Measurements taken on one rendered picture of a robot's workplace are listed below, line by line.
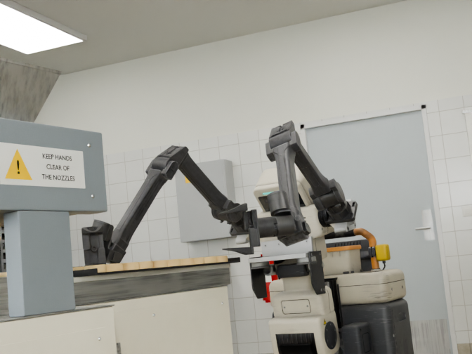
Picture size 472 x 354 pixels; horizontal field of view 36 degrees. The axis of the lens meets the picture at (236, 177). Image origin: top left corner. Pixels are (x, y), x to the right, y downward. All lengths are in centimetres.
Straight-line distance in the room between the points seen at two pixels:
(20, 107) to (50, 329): 44
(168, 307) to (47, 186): 65
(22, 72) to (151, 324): 71
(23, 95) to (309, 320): 161
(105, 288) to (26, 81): 53
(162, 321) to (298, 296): 104
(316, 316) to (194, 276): 88
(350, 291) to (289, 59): 394
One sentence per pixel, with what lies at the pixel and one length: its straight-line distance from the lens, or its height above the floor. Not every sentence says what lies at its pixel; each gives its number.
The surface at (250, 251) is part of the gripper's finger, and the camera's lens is 197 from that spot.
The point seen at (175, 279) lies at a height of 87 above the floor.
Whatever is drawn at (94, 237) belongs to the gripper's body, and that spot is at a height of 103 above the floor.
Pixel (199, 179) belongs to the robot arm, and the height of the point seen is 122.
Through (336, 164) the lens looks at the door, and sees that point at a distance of 641.
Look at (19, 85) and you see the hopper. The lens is 148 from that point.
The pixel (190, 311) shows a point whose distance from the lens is 195.
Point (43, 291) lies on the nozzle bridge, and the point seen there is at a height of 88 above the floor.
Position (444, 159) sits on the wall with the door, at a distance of 624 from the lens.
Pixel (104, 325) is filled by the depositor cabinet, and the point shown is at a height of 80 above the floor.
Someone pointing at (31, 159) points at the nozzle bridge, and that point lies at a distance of 133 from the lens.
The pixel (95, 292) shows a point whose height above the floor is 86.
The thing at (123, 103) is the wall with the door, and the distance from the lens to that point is 727.
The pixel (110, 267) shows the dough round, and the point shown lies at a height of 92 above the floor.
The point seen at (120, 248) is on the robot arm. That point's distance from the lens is 249.
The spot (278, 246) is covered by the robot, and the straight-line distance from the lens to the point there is 281.
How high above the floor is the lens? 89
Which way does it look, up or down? 7 degrees up
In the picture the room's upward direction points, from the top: 6 degrees counter-clockwise
